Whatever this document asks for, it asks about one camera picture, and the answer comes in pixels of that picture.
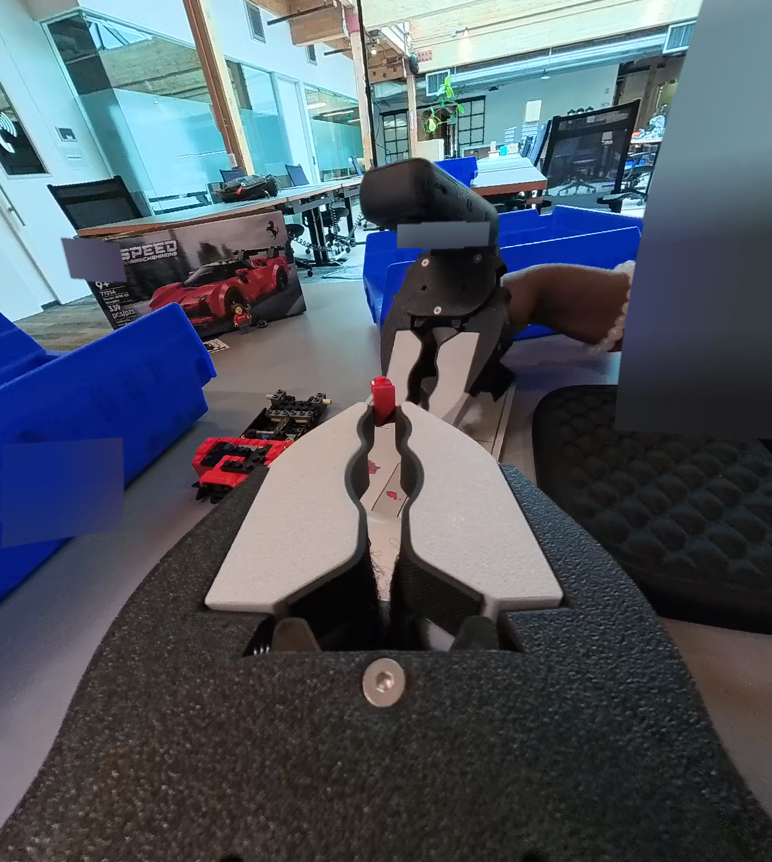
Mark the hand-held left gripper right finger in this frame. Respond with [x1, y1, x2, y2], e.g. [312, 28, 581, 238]
[396, 402, 565, 617]

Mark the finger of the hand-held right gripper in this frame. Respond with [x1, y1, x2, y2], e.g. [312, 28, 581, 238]
[419, 330, 479, 428]
[384, 329, 430, 406]

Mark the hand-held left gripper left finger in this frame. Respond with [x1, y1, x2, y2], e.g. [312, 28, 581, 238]
[204, 402, 376, 615]

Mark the small red lego brick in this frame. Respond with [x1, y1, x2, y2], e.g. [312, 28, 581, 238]
[370, 377, 397, 427]

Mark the lego instruction booklet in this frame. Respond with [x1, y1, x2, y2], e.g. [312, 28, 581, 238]
[362, 387, 516, 523]

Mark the partly built red lego car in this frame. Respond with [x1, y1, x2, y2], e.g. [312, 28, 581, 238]
[190, 388, 333, 503]

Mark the lego car set box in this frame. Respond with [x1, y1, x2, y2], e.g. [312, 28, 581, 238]
[62, 210, 308, 339]

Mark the person's right hand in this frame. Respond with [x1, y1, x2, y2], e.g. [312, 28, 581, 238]
[502, 264, 631, 347]

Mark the small blue storage bin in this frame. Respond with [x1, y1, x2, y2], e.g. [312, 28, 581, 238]
[435, 158, 480, 191]

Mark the white office table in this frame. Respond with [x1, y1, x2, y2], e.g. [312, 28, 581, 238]
[472, 156, 548, 198]

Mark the green potted plant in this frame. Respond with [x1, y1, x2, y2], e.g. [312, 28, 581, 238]
[424, 75, 462, 134]

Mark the black textured wrist cushion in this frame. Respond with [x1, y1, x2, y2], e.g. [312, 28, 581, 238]
[532, 385, 772, 637]

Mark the black mesh office chair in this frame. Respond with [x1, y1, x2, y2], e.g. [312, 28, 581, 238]
[539, 99, 649, 206]

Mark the black backpack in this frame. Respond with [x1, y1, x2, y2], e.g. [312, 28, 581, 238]
[216, 174, 280, 203]

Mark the large blue storage bin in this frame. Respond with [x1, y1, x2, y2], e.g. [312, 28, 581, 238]
[0, 303, 218, 641]

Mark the white door with phone sign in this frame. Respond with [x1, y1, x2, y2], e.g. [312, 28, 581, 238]
[0, 7, 114, 323]

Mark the white bead bracelet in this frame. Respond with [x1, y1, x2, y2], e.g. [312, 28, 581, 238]
[588, 259, 637, 355]

